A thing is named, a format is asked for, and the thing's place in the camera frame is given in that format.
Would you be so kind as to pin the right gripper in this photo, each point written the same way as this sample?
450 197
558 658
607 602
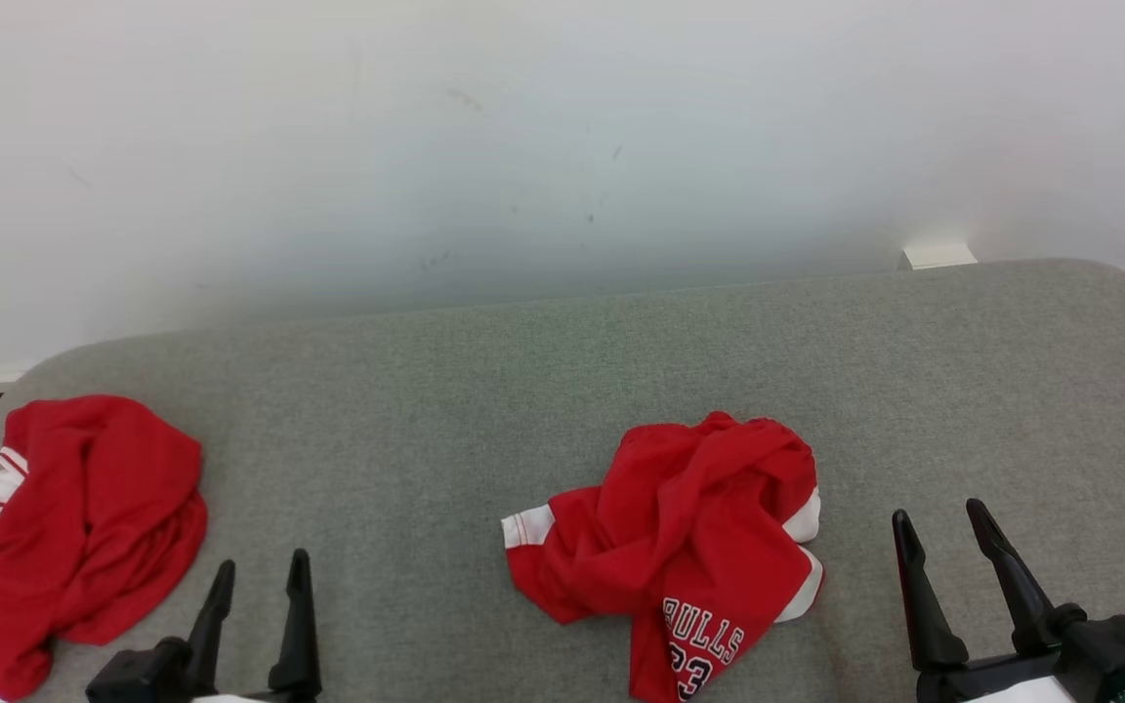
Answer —
992 683

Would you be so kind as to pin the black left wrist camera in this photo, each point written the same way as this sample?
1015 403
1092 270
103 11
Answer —
143 674

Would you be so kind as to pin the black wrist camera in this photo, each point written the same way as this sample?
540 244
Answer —
1119 654
143 674

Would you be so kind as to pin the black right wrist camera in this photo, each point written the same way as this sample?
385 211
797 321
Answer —
1119 654

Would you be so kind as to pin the red Bulls basketball shorts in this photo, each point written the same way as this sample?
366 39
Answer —
699 517

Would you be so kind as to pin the white wall outlet box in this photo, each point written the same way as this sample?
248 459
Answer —
936 256

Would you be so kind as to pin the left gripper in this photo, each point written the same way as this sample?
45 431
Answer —
230 698

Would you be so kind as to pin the red shirt with white sleeves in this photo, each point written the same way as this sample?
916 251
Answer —
84 508

